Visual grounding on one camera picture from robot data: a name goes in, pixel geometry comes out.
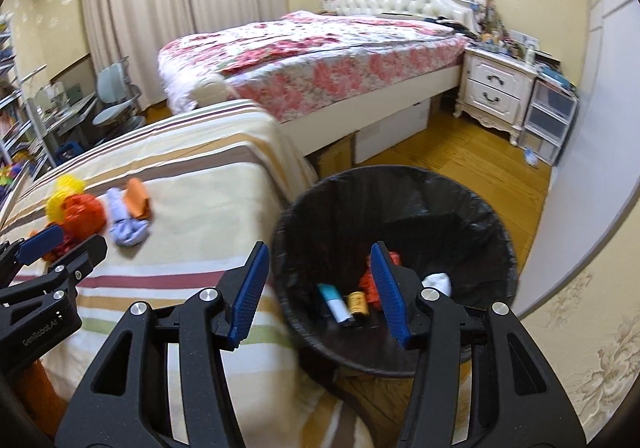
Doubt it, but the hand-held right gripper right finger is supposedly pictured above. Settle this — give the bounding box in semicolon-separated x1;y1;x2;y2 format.
369;241;588;448

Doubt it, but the dark red item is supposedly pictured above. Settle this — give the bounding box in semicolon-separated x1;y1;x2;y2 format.
42;233;76;263

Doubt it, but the yellow foam fruit net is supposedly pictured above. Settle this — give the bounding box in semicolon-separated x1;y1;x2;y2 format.
46;175;86;224

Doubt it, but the brown wooden board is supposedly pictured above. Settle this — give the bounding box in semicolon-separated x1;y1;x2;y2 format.
47;53;93;89

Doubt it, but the white wardrobe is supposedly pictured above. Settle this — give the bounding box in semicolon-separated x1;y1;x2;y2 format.
515;0;640;319

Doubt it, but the white two-drawer nightstand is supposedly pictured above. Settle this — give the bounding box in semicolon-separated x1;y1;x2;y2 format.
452;46;541;145

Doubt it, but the clutter of bottles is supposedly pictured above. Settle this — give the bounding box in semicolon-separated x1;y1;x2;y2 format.
472;0;541;62

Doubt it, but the white and teal tube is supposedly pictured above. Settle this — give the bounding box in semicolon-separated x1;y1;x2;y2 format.
316;283;357;327

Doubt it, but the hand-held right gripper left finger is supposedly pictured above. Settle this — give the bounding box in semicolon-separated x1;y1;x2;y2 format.
55;241;273;448

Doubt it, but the stack of books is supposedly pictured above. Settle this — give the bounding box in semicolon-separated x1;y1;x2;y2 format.
535;51;581;94

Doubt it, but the dark woven waste bin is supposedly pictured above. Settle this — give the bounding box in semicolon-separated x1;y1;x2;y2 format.
272;165;518;379

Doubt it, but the light blue desk chair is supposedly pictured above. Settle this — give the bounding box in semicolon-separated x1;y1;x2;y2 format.
92;56;146;126

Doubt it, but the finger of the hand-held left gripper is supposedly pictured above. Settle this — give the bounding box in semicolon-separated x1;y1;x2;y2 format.
0;235;108;311
0;223;65;274

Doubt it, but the clear plastic drawer unit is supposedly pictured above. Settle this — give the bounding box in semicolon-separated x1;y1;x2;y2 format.
517;76;580;166

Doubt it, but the floral pink quilt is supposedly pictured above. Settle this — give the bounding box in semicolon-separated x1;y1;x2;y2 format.
157;11;473;124

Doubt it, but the brown cardboard box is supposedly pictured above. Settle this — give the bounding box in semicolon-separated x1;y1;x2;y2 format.
312;135;356;174

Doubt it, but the white bookshelf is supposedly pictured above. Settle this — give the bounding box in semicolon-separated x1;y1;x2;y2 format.
0;13;56;209

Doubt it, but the orange paper carton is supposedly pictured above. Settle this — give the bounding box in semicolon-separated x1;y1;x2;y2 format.
125;177;152;219

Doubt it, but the black cloth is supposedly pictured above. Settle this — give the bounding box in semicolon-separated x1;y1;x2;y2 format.
425;17;476;34

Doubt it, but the orange plastic bag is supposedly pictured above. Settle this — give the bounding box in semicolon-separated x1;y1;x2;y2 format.
62;193;107;241

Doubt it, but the white paper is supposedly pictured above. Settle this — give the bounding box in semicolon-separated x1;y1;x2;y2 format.
421;272;452;299

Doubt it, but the black plastic bin liner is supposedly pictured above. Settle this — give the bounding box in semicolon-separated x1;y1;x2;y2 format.
275;167;516;359

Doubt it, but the lavender cloth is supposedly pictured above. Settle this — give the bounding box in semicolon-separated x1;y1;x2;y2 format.
106;188;151;247

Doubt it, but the white under-bed storage box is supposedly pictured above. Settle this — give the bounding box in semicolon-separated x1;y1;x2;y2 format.
352;101;432;164

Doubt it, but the grey study desk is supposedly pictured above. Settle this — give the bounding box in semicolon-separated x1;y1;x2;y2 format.
27;81;101;154

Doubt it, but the orange foam fruit net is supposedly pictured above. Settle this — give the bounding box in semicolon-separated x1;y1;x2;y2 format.
361;251;403;311

